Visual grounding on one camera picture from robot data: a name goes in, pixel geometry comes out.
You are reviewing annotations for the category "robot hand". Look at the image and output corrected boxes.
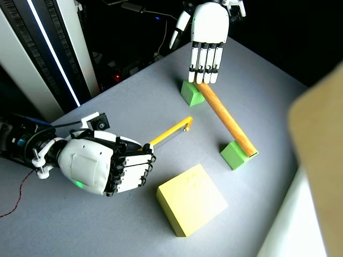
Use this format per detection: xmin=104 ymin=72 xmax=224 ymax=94
xmin=169 ymin=1 xmax=230 ymax=85
xmin=57 ymin=129 xmax=157 ymax=198

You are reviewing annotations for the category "yellow hacksaw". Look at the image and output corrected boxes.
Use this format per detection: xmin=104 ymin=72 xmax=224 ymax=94
xmin=138 ymin=116 xmax=194 ymax=153

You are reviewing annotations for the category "orange wooden rod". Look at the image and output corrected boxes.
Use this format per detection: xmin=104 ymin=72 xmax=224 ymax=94
xmin=197 ymin=83 xmax=259 ymax=157

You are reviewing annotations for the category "green wooden block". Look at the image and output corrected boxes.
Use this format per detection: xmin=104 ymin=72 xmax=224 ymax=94
xmin=219 ymin=141 xmax=259 ymax=171
xmin=180 ymin=79 xmax=206 ymax=108

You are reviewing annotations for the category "black power adapter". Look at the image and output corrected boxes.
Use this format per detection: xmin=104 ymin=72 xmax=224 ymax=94
xmin=121 ymin=2 xmax=147 ymax=14

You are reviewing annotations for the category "black electronics box red light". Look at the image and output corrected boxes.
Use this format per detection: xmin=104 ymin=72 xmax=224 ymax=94
xmin=107 ymin=60 xmax=147 ymax=83

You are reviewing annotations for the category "large yellow block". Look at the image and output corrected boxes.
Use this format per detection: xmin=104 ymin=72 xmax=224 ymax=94
xmin=156 ymin=163 xmax=229 ymax=238

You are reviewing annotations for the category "white column with light strip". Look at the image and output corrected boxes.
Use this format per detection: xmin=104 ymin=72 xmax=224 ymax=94
xmin=0 ymin=0 xmax=101 ymax=123

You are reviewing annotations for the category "beige board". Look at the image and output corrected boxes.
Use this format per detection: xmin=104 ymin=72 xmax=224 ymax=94
xmin=288 ymin=61 xmax=343 ymax=257

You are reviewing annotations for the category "black wrist camera white bracket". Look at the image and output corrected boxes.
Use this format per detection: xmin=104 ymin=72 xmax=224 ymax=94
xmin=81 ymin=112 xmax=111 ymax=132

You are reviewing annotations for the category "black camera cable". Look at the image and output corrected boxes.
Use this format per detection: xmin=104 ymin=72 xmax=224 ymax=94
xmin=16 ymin=114 xmax=83 ymax=127

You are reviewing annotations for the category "grey hanging cable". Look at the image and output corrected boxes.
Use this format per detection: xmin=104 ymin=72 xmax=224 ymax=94
xmin=152 ymin=13 xmax=173 ymax=61

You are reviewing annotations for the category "thin red wire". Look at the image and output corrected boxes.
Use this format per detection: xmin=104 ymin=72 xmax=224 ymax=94
xmin=0 ymin=138 xmax=58 ymax=218

